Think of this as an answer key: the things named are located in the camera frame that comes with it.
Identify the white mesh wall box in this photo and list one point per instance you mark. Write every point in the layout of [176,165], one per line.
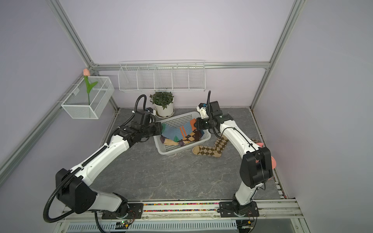
[76,103]

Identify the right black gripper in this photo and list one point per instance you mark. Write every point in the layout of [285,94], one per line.
[198,124]

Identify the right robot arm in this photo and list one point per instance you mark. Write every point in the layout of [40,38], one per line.
[256,161]

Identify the pink artificial tulip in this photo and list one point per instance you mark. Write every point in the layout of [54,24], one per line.
[89,86]

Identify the potted green plant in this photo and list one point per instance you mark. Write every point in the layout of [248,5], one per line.
[163,102]

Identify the dark brown argyle sock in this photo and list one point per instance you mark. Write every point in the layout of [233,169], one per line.
[169,142]
[192,138]

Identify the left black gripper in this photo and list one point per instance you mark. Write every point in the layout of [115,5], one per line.
[158,126]

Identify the pink watering can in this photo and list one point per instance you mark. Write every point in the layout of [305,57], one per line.
[261,145]

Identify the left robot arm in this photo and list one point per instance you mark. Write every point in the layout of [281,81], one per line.
[73,185]

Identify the white wire wall shelf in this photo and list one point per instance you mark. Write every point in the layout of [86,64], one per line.
[166,75]

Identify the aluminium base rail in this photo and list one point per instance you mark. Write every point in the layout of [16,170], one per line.
[215,209]

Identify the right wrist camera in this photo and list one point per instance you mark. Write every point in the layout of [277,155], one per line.
[202,109]

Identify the tan argyle sock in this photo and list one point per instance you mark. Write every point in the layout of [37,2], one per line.
[215,151]

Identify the white plastic perforated basket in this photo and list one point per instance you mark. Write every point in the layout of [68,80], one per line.
[176,122]

